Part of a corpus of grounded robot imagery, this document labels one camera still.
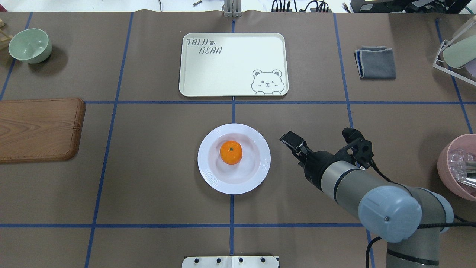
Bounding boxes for white camera pole base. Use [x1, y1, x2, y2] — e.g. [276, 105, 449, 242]
[181, 256, 280, 268]

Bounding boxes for cream bear tray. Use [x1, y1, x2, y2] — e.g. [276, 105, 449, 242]
[178, 33, 289, 97]

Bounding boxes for wooden cup rack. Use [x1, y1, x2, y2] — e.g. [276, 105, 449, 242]
[0, 19, 13, 50]

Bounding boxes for pink bowl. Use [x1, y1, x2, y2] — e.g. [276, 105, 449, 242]
[437, 134, 476, 202]

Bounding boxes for green bowl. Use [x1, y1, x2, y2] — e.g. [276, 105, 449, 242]
[8, 28, 52, 64]

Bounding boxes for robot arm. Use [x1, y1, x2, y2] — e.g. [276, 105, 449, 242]
[280, 127, 475, 268]

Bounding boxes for white plate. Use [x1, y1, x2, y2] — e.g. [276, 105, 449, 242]
[197, 123, 271, 195]

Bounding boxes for grey folded cloth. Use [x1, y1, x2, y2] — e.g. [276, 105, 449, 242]
[354, 46, 396, 80]

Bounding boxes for purple cup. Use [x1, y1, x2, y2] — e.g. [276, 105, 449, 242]
[464, 59, 476, 77]

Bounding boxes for green cup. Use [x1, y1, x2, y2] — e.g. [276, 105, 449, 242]
[443, 35, 476, 68]

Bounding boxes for white cup rack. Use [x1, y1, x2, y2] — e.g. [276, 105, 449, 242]
[432, 15, 476, 87]

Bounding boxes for metal scoop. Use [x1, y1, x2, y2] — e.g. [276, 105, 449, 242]
[455, 161, 476, 188]

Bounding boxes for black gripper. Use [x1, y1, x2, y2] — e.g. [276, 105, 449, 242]
[280, 127, 374, 170]

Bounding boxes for aluminium frame post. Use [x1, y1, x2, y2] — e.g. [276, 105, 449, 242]
[222, 0, 242, 19]

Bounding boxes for orange fruit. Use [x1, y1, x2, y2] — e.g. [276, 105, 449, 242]
[219, 140, 243, 165]

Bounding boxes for wooden cutting board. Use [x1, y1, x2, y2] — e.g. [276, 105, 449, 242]
[0, 98, 86, 163]

